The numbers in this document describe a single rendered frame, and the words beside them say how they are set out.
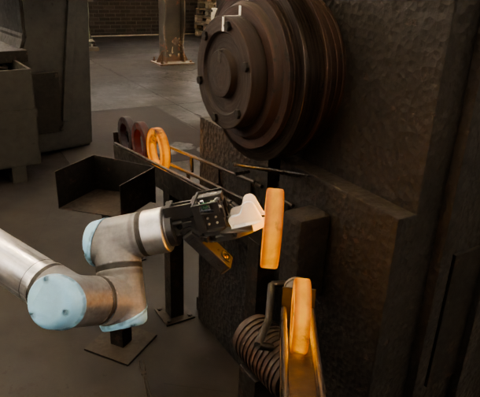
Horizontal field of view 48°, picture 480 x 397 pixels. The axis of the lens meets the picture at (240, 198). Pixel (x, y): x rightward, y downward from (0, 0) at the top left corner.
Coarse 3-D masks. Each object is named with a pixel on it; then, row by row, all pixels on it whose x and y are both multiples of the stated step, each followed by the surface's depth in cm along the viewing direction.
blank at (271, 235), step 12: (276, 192) 99; (276, 204) 97; (264, 216) 99; (276, 216) 96; (264, 228) 95; (276, 228) 95; (264, 240) 96; (276, 240) 95; (264, 252) 97; (276, 252) 96; (264, 264) 99; (276, 264) 99
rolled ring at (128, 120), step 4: (128, 116) 243; (120, 120) 245; (124, 120) 240; (128, 120) 239; (132, 120) 240; (120, 124) 246; (124, 124) 241; (128, 124) 237; (132, 124) 238; (120, 128) 248; (124, 128) 249; (128, 128) 237; (120, 132) 249; (124, 132) 250; (128, 132) 238; (120, 136) 250; (124, 136) 251; (128, 136) 239; (120, 140) 250; (124, 140) 251; (124, 144) 250; (128, 144) 251; (132, 148) 239
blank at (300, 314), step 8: (296, 280) 109; (304, 280) 109; (296, 288) 106; (304, 288) 106; (296, 296) 105; (304, 296) 105; (296, 304) 104; (304, 304) 104; (296, 312) 104; (304, 312) 103; (296, 320) 103; (304, 320) 103; (296, 328) 103; (304, 328) 103; (296, 336) 104; (304, 336) 104; (296, 344) 105; (304, 344) 104; (296, 352) 107; (304, 352) 106
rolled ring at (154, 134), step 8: (152, 128) 212; (160, 128) 211; (152, 136) 215; (160, 136) 207; (152, 144) 219; (160, 144) 207; (168, 144) 208; (152, 152) 220; (160, 152) 209; (168, 152) 208; (160, 160) 210; (168, 160) 209; (168, 168) 212
